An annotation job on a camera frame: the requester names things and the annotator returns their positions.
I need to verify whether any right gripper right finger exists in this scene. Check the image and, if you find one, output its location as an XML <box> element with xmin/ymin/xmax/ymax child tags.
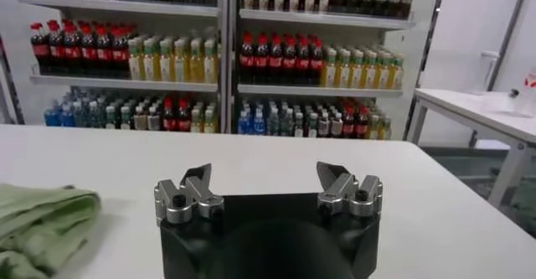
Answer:
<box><xmin>316</xmin><ymin>161</ymin><xmax>384</xmax><ymax>218</ymax></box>

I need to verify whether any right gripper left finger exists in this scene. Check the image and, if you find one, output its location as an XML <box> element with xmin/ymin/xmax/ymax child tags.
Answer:
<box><xmin>153</xmin><ymin>163</ymin><xmax>225</xmax><ymax>225</ymax></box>

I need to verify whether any light green polo shirt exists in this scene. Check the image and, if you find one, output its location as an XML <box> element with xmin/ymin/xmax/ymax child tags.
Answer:
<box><xmin>0</xmin><ymin>183</ymin><xmax>102</xmax><ymax>279</ymax></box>

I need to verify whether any dark bottle red label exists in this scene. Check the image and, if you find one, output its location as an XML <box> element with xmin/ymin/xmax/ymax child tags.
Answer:
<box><xmin>176</xmin><ymin>98</ymin><xmax>192</xmax><ymax>133</ymax></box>
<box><xmin>355</xmin><ymin>106</ymin><xmax>370</xmax><ymax>140</ymax></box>
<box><xmin>162</xmin><ymin>98</ymin><xmax>177</xmax><ymax>132</ymax></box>
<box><xmin>342</xmin><ymin>105</ymin><xmax>356</xmax><ymax>139</ymax></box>

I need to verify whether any dark drink bottle white cap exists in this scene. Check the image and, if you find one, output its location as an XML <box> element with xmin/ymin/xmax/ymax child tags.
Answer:
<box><xmin>292</xmin><ymin>111</ymin><xmax>306</xmax><ymax>137</ymax></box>
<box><xmin>317</xmin><ymin>111</ymin><xmax>331</xmax><ymax>138</ymax></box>
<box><xmin>330</xmin><ymin>111</ymin><xmax>343</xmax><ymax>139</ymax></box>
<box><xmin>117</xmin><ymin>105</ymin><xmax>133</xmax><ymax>131</ymax></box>
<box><xmin>133</xmin><ymin>105</ymin><xmax>148</xmax><ymax>132</ymax></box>
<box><xmin>306</xmin><ymin>111</ymin><xmax>319</xmax><ymax>138</ymax></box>
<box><xmin>147</xmin><ymin>105</ymin><xmax>162</xmax><ymax>132</ymax></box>
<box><xmin>102</xmin><ymin>104</ymin><xmax>118</xmax><ymax>130</ymax></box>

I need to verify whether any pale yellow drink bottle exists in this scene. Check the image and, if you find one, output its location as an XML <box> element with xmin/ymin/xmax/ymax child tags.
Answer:
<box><xmin>379</xmin><ymin>116</ymin><xmax>393</xmax><ymax>141</ymax></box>
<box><xmin>203</xmin><ymin>107</ymin><xmax>218</xmax><ymax>134</ymax></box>
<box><xmin>368</xmin><ymin>115</ymin><xmax>381</xmax><ymax>140</ymax></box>
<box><xmin>189</xmin><ymin>107</ymin><xmax>204</xmax><ymax>133</ymax></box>

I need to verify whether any blue water bottle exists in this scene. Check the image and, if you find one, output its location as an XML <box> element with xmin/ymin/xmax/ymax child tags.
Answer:
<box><xmin>44</xmin><ymin>100</ymin><xmax>61</xmax><ymax>128</ymax></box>
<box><xmin>59</xmin><ymin>101</ymin><xmax>75</xmax><ymax>128</ymax></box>
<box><xmin>237</xmin><ymin>109</ymin><xmax>252</xmax><ymax>135</ymax></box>
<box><xmin>251</xmin><ymin>109</ymin><xmax>266</xmax><ymax>136</ymax></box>

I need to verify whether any green tinted drink bottle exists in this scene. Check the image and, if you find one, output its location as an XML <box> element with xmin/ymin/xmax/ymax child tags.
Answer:
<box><xmin>266</xmin><ymin>108</ymin><xmax>281</xmax><ymax>137</ymax></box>
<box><xmin>87</xmin><ymin>101</ymin><xmax>102</xmax><ymax>129</ymax></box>
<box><xmin>74</xmin><ymin>101</ymin><xmax>88</xmax><ymax>129</ymax></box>
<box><xmin>280</xmin><ymin>108</ymin><xmax>294</xmax><ymax>137</ymax></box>

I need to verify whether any glass door drinks cabinet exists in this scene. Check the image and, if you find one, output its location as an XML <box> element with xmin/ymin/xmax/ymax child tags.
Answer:
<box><xmin>12</xmin><ymin>0</ymin><xmax>230</xmax><ymax>136</ymax></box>
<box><xmin>228</xmin><ymin>0</ymin><xmax>446</xmax><ymax>142</ymax></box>

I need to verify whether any red cap cola bottle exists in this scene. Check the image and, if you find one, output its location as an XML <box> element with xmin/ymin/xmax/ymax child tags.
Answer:
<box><xmin>268</xmin><ymin>34</ymin><xmax>284</xmax><ymax>85</ymax></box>
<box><xmin>112</xmin><ymin>26</ymin><xmax>129</xmax><ymax>79</ymax></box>
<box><xmin>32</xmin><ymin>21</ymin><xmax>49</xmax><ymax>75</ymax></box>
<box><xmin>308</xmin><ymin>38</ymin><xmax>324</xmax><ymax>86</ymax></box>
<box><xmin>240</xmin><ymin>32</ymin><xmax>255</xmax><ymax>84</ymax></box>
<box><xmin>95</xmin><ymin>24</ymin><xmax>112</xmax><ymax>78</ymax></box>
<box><xmin>47</xmin><ymin>19</ymin><xmax>64</xmax><ymax>75</ymax></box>
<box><xmin>254</xmin><ymin>33</ymin><xmax>270</xmax><ymax>85</ymax></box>
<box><xmin>295</xmin><ymin>36</ymin><xmax>311</xmax><ymax>85</ymax></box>
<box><xmin>281</xmin><ymin>35</ymin><xmax>297</xmax><ymax>85</ymax></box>
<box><xmin>80</xmin><ymin>23</ymin><xmax>96</xmax><ymax>77</ymax></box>

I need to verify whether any white side table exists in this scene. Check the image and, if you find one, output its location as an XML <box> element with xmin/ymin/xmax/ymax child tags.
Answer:
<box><xmin>405</xmin><ymin>87</ymin><xmax>536</xmax><ymax>209</ymax></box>

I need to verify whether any clear bottle red label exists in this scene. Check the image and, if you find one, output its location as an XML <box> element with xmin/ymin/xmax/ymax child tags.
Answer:
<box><xmin>523</xmin><ymin>69</ymin><xmax>536</xmax><ymax>116</ymax></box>

